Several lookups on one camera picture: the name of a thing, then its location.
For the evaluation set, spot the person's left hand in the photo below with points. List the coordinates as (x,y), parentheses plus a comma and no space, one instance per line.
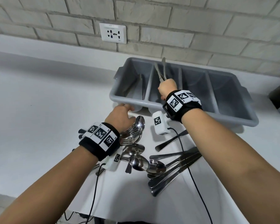
(119,117)

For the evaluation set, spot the grey cutlery tray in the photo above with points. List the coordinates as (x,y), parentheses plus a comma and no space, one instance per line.
(224,97)

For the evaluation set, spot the person's left forearm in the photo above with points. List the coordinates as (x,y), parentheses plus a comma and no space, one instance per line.
(49,188)

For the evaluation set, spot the white wall socket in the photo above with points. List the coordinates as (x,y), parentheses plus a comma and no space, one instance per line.
(113,33)

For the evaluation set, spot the black left wristband with markers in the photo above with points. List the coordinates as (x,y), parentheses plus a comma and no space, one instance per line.
(99,139)

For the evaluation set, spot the metal tongs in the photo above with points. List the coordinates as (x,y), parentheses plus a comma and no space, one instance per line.
(163,67)

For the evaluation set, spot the black wristband with markers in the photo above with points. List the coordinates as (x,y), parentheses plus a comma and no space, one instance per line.
(99,139)
(182,104)

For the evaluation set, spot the person's right forearm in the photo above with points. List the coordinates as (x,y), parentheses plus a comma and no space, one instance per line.
(235,160)

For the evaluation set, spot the white countertop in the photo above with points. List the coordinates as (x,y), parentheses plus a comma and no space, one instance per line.
(37,102)

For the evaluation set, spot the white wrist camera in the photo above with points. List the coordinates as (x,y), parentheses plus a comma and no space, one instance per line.
(159,123)
(113,159)

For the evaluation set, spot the person's right hand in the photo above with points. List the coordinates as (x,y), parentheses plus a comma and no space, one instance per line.
(168,88)

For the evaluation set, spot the black right wristband with markers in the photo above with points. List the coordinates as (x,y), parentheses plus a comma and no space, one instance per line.
(182,104)

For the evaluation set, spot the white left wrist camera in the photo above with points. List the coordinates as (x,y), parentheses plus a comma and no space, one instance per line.
(113,159)

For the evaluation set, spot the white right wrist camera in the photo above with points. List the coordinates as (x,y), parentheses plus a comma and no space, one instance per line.
(159,123)

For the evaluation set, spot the pile of steel forks spoons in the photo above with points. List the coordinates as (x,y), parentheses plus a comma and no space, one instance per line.
(136,158)

